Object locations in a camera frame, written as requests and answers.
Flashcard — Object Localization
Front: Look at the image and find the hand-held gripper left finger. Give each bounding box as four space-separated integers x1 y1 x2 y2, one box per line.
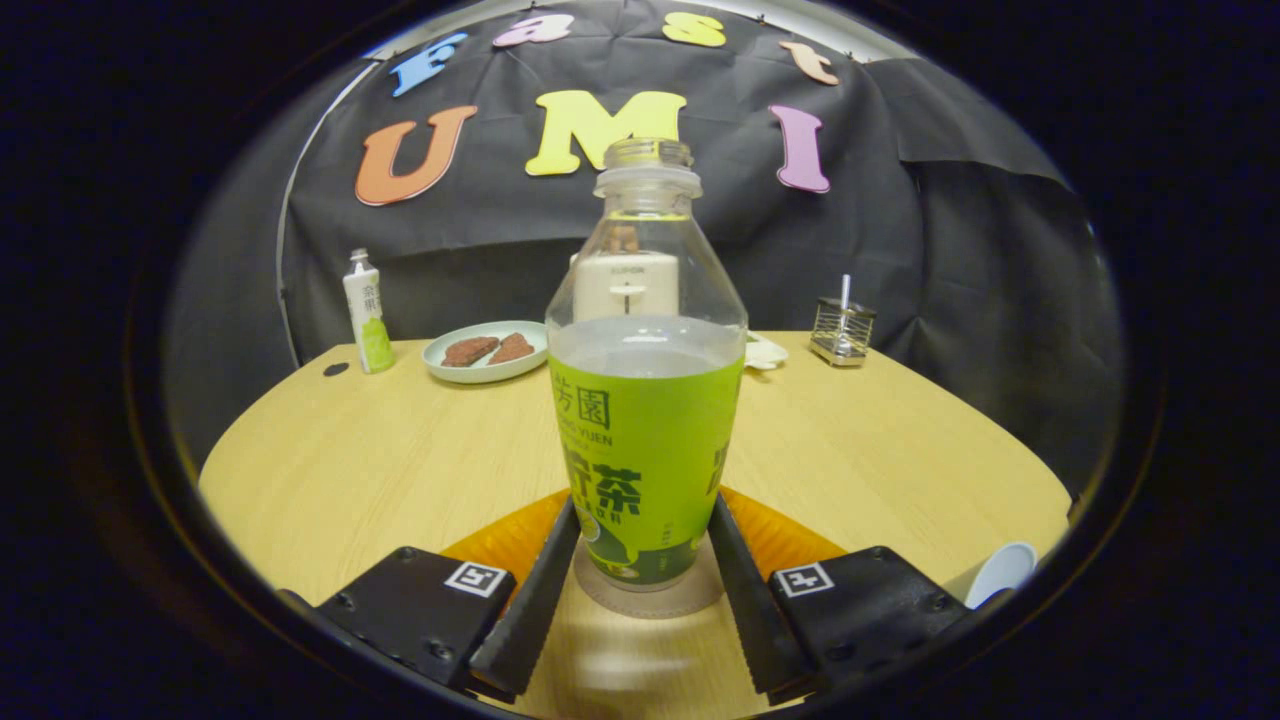
280 495 583 706

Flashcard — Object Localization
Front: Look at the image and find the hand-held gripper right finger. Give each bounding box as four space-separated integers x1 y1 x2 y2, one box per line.
706 487 971 706

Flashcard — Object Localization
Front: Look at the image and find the round brown coaster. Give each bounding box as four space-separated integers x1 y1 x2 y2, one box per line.
573 535 726 620

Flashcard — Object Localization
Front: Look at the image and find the green label juice bottle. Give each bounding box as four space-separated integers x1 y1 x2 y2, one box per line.
545 138 749 593

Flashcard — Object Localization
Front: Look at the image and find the white cup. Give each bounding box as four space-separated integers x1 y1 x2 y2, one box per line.
963 541 1039 611

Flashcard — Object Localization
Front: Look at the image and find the small white green bottle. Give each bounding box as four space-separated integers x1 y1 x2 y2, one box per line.
342 248 397 376

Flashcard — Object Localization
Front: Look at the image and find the wooden table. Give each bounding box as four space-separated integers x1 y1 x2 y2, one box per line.
198 330 1073 720

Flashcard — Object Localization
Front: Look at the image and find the pale green plate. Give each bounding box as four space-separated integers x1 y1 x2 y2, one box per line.
421 320 550 386

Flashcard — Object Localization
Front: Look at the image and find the white toaster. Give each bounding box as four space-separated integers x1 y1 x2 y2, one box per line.
570 250 683 323

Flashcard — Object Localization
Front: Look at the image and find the metal wire holder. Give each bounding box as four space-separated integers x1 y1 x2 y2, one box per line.
808 296 878 368

